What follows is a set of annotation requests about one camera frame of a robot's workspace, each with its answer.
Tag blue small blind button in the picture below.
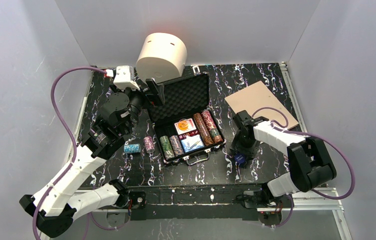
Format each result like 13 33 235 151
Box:
234 154 246 166

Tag pink chip stack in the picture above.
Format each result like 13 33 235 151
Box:
143 136 155 154

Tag blue card deck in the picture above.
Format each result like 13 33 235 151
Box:
180 134 204 153

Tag clear triangular acrylic marker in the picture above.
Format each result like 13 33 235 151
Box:
188 138 204 150

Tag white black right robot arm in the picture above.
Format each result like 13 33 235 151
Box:
230 110 337 208

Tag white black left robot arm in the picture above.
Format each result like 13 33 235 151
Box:
19 66 165 239

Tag red white chip stack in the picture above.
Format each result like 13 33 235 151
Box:
201 110 223 143

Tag white cylindrical lamp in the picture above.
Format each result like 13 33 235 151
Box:
135 32 187 83

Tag light blue chip stack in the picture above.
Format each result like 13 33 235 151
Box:
123 143 141 154

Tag black poker chip case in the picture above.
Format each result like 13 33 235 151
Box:
148 65 226 166

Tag red dice in case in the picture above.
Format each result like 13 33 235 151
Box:
178 130 199 140

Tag red card deck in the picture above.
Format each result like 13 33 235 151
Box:
174 118 197 135

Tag beige rectangular board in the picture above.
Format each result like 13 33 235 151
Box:
225 81 299 129

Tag green chip stack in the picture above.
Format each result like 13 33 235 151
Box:
160 135 175 160

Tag blue orange chip stack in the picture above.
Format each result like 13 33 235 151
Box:
169 135 184 157

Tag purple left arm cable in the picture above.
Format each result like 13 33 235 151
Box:
32 66 114 240

